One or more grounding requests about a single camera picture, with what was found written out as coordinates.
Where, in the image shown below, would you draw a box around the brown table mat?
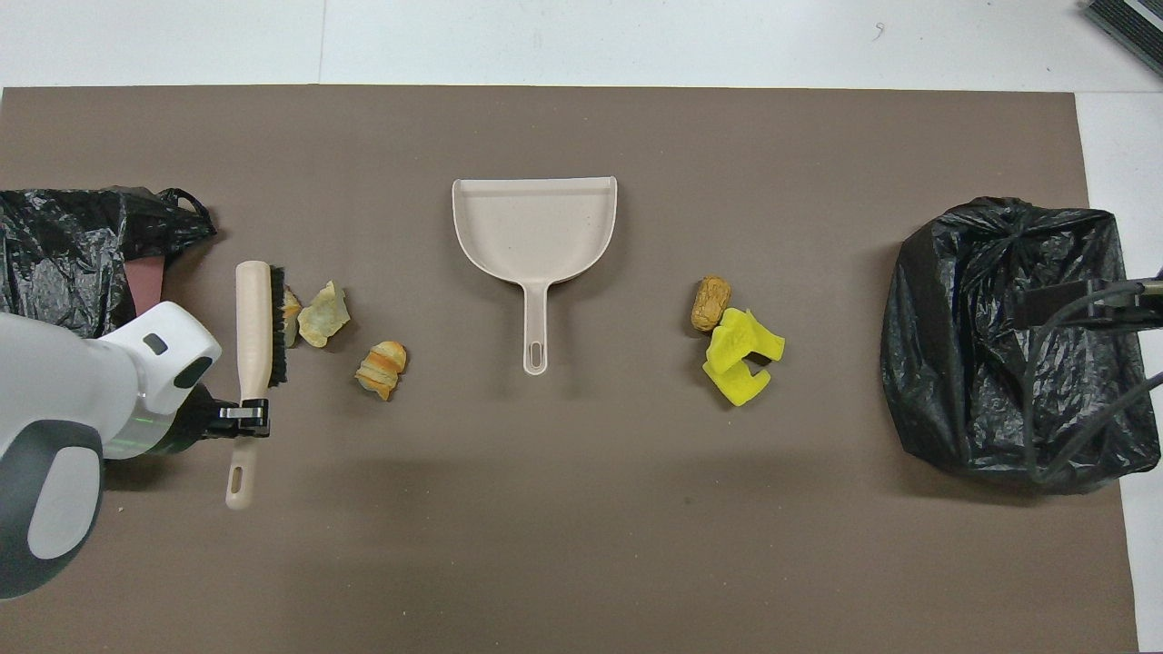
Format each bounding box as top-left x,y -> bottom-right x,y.
0,84 -> 1142,654

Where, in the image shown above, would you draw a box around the dark ridged panel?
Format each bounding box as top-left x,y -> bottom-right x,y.
1081,0 -> 1163,52

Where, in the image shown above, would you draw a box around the beige hand brush black bristles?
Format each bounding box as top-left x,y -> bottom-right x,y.
225,261 -> 288,510

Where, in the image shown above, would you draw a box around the notched yellow sponge piece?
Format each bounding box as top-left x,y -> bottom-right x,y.
702,357 -> 772,408

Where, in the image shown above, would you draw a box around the small striped orange bread piece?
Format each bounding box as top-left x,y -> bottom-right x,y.
355,341 -> 409,401

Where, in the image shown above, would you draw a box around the beige plastic dustpan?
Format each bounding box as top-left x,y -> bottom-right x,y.
452,176 -> 619,376

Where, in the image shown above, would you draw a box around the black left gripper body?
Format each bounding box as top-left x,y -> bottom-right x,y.
171,385 -> 228,448

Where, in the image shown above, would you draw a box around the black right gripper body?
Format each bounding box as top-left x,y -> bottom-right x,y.
1014,277 -> 1096,330

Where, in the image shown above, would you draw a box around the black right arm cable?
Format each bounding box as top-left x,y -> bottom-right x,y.
1019,271 -> 1163,484

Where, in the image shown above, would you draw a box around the pink bin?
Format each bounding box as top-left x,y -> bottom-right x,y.
125,256 -> 169,312

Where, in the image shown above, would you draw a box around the black trash bag bin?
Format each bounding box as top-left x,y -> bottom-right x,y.
880,196 -> 1163,496

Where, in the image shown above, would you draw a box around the brown bread nugget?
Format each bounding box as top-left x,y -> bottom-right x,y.
691,275 -> 733,333

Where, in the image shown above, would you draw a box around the pale torn bread piece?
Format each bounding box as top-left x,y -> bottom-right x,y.
297,280 -> 352,349

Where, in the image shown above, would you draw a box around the black trash bag over pink bin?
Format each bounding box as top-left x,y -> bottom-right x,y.
0,186 -> 219,339

